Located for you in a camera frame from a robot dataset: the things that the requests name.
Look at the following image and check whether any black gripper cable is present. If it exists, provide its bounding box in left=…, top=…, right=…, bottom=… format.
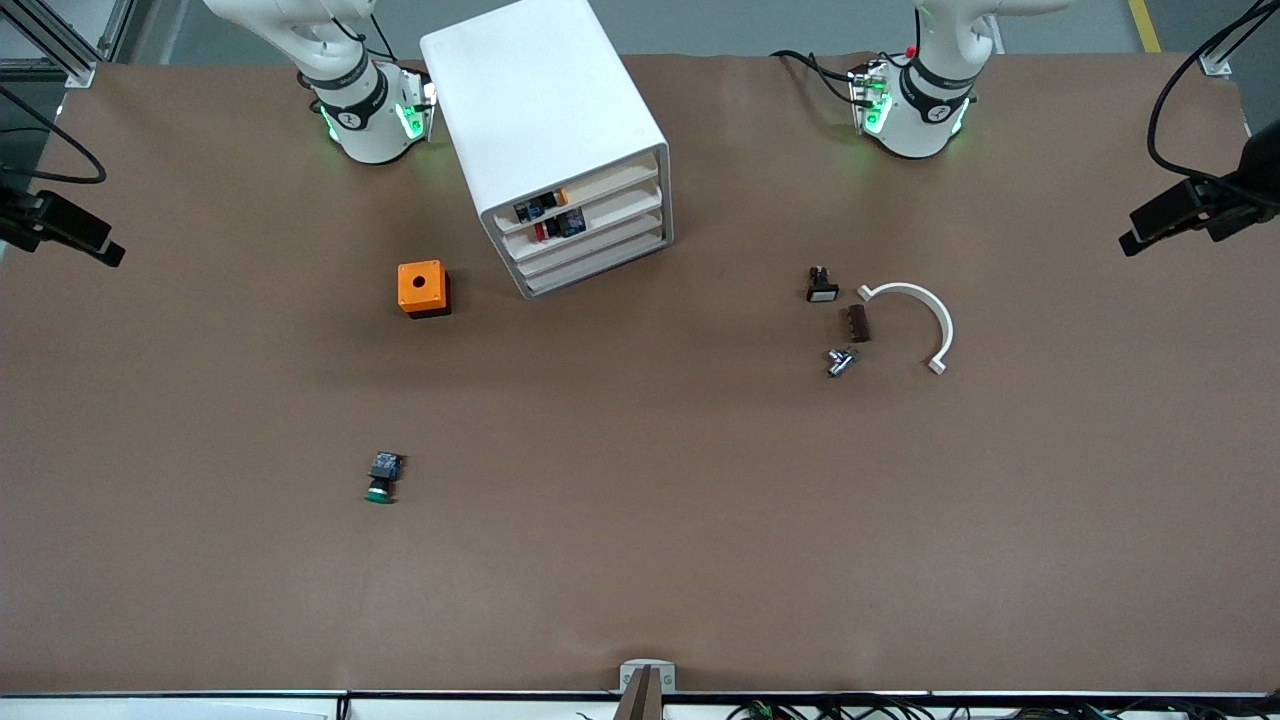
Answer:
left=0, top=85, right=108, bottom=186
left=1147, top=0, right=1280, bottom=183

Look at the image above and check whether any grey metal table bracket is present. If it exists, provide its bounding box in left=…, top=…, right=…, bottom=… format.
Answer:
left=619, top=659, right=677, bottom=694

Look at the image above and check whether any white drawer with blue module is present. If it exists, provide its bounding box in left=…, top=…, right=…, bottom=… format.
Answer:
left=495, top=158, right=662, bottom=237

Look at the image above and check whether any white half-ring pipe clamp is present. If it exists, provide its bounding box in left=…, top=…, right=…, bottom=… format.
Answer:
left=858, top=282, right=954, bottom=376

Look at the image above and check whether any orange button enclosure box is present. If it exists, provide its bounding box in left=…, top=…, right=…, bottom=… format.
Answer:
left=397, top=260, right=451, bottom=319

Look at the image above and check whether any red mushroom push button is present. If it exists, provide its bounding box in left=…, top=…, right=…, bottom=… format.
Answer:
left=533, top=208, right=588, bottom=243

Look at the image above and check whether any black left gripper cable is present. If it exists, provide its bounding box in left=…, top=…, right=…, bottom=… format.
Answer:
left=1147, top=0, right=1280, bottom=183

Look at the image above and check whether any green mushroom push button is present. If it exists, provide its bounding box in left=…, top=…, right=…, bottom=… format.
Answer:
left=363, top=452, right=406, bottom=504

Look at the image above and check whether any black arm base cable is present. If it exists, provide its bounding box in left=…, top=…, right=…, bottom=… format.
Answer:
left=770, top=49, right=863, bottom=107

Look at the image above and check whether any aluminium frame profile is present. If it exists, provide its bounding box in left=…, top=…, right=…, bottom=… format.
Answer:
left=1197, top=0, right=1280, bottom=78
left=0, top=0, right=138, bottom=89

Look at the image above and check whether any white table edge rail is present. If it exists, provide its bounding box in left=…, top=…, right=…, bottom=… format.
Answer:
left=0, top=690, right=1280, bottom=720

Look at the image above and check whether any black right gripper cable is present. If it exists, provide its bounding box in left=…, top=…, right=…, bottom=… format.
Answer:
left=0, top=85, right=108, bottom=186

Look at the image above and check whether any tangled cable bundle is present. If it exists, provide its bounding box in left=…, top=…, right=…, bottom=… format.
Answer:
left=725, top=698, right=1280, bottom=720

